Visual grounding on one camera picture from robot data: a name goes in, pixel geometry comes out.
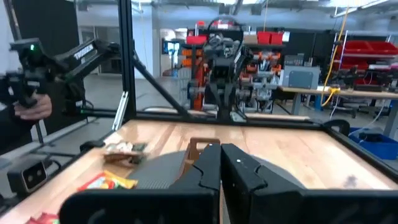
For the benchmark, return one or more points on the round grey woven placemat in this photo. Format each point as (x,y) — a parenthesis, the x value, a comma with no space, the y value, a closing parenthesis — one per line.
(155,174)

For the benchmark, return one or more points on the yellow mango tea packet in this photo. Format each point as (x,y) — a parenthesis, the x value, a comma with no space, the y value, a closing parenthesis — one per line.
(115,182)

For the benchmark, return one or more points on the brown wooden tea box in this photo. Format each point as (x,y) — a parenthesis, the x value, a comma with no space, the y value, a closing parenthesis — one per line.
(194,152)

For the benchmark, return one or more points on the black aluminium table frame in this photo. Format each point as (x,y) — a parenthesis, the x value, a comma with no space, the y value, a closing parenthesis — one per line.
(127,62)

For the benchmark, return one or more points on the grey metal box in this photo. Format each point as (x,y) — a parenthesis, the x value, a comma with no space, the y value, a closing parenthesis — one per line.
(300,77)

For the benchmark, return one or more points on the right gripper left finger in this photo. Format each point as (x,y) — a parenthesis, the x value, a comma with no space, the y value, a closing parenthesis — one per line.
(186,205)

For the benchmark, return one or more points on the shelf unit with red bins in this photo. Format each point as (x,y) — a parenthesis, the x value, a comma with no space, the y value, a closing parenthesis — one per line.
(367,48)

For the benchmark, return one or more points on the black partition panel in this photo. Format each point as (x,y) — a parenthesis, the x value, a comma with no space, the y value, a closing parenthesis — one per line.
(46,18)

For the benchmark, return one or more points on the person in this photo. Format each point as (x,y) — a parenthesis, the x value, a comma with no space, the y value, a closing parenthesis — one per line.
(12,133)

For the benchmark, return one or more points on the small black depth camera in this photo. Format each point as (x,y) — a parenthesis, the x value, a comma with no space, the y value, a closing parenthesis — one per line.
(31,177)

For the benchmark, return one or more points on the silver aluminium bar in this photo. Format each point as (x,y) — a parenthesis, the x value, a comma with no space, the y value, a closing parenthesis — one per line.
(120,110)

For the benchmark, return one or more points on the blue lit screen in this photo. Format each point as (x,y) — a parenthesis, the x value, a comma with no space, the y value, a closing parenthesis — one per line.
(171,48)

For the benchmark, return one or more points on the long wooden workbench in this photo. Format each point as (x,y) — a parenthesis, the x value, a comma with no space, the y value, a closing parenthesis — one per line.
(357,93)

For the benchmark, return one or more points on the beige tea packet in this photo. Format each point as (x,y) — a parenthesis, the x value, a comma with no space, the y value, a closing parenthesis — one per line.
(119,147)
(121,159)

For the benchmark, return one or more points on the blue plastic bin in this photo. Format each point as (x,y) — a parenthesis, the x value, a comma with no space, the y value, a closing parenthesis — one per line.
(382,149)

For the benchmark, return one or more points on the red strawberry tea packet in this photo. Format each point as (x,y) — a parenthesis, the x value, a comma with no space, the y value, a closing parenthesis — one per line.
(46,218)

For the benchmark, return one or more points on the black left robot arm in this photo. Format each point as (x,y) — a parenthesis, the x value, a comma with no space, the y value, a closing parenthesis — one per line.
(244,62)

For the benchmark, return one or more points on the red plastic bin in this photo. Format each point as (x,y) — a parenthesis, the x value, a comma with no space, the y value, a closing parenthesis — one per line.
(196,40)
(276,38)
(264,38)

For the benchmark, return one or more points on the person's hand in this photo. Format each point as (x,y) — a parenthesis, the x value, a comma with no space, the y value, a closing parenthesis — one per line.
(35,109)

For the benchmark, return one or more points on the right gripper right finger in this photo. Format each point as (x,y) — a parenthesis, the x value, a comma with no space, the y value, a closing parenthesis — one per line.
(264,202)

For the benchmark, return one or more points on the shelf rack with small bins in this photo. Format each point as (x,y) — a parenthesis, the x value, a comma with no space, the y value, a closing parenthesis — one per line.
(264,81)

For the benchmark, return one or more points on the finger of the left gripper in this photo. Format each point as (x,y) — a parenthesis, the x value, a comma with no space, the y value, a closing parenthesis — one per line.
(217,99)
(231,99)

